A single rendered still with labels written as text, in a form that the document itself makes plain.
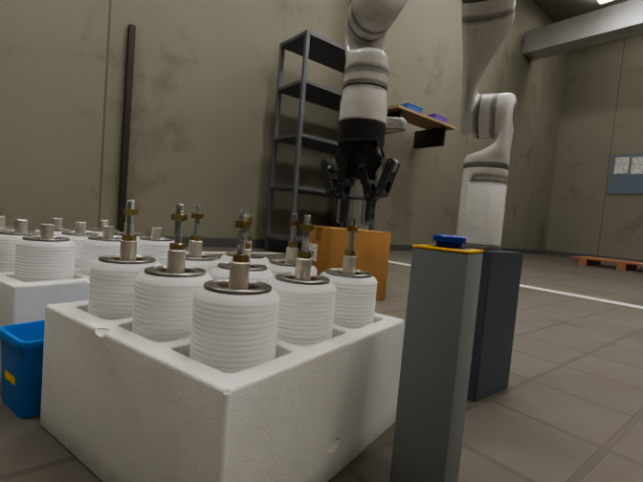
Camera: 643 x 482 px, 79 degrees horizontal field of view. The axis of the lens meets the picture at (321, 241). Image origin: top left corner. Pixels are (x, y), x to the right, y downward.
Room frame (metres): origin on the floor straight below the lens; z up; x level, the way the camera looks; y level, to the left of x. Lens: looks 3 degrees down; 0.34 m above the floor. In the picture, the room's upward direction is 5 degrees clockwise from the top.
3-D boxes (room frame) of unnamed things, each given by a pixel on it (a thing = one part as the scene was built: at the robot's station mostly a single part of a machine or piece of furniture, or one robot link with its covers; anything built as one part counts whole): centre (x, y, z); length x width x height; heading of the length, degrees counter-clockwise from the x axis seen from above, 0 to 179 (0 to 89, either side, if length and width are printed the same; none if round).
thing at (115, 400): (0.60, 0.12, 0.09); 0.39 x 0.39 x 0.18; 55
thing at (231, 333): (0.44, 0.09, 0.16); 0.10 x 0.10 x 0.18
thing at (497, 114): (0.85, -0.34, 0.54); 0.09 x 0.09 x 0.17; 61
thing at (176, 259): (0.51, 0.19, 0.26); 0.02 x 0.02 x 0.03
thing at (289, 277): (0.54, 0.02, 0.25); 0.08 x 0.08 x 0.01
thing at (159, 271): (0.51, 0.19, 0.25); 0.08 x 0.08 x 0.01
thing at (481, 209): (0.86, -0.34, 0.39); 0.09 x 0.09 x 0.17; 40
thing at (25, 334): (0.71, 0.38, 0.06); 0.30 x 0.11 x 0.12; 146
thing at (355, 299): (0.63, -0.05, 0.16); 0.10 x 0.10 x 0.18
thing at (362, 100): (0.65, -0.06, 0.52); 0.11 x 0.09 x 0.06; 144
